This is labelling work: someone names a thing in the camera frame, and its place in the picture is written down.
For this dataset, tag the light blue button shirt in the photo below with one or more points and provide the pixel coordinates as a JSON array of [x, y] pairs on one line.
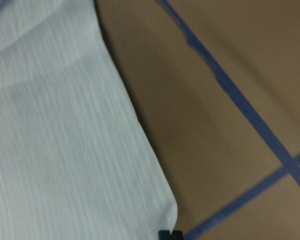
[[75, 163]]

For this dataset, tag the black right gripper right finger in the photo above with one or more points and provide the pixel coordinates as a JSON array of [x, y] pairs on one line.
[[177, 235]]

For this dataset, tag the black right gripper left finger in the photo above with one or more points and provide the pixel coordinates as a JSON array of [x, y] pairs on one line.
[[164, 235]]

